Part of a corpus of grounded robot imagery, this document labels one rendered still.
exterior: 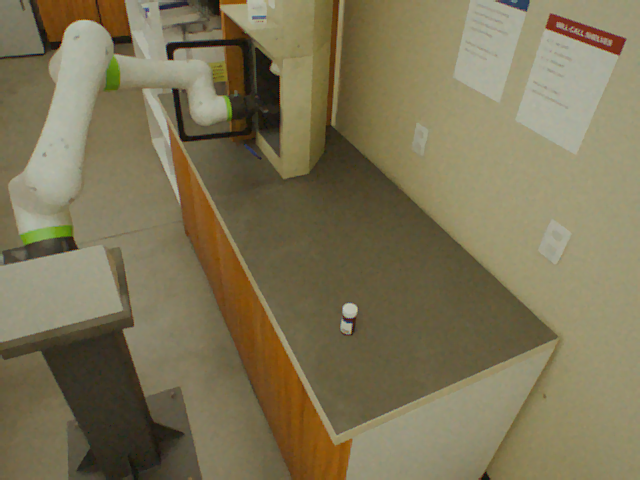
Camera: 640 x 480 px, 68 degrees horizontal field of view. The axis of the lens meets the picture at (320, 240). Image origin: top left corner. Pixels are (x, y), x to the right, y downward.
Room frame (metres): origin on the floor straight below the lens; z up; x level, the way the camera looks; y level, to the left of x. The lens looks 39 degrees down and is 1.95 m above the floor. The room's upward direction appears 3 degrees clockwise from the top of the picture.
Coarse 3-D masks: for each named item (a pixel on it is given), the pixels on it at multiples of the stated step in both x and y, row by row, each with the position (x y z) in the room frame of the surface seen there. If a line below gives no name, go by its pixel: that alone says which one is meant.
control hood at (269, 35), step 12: (228, 12) 1.75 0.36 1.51; (240, 12) 1.75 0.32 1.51; (240, 24) 1.62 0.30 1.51; (252, 24) 1.61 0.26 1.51; (264, 24) 1.62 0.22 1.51; (276, 24) 1.63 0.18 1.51; (252, 36) 1.56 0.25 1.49; (264, 36) 1.57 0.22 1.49; (276, 36) 1.59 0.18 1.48; (264, 48) 1.60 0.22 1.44; (276, 48) 1.59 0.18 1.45
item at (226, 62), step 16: (192, 48) 1.80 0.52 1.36; (208, 48) 1.82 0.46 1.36; (224, 48) 1.84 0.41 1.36; (240, 48) 1.86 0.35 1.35; (224, 64) 1.83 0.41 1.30; (240, 64) 1.86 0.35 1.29; (224, 80) 1.83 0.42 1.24; (240, 80) 1.86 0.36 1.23; (192, 128) 1.78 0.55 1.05; (208, 128) 1.80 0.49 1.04; (224, 128) 1.83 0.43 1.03; (240, 128) 1.85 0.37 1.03
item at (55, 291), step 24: (24, 264) 0.80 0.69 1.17; (48, 264) 0.82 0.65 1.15; (72, 264) 0.84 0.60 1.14; (96, 264) 0.86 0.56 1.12; (0, 288) 0.77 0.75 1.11; (24, 288) 0.79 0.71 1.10; (48, 288) 0.81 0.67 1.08; (72, 288) 0.83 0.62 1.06; (96, 288) 0.86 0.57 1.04; (0, 312) 0.76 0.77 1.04; (24, 312) 0.78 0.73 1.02; (48, 312) 0.80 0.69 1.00; (72, 312) 0.82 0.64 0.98; (96, 312) 0.85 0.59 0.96; (0, 336) 0.75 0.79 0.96
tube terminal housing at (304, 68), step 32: (288, 0) 1.61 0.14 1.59; (320, 0) 1.71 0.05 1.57; (288, 32) 1.61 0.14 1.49; (320, 32) 1.72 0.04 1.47; (288, 64) 1.61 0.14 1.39; (320, 64) 1.74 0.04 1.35; (288, 96) 1.61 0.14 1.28; (320, 96) 1.76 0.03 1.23; (288, 128) 1.61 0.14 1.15; (320, 128) 1.78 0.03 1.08; (288, 160) 1.61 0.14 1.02
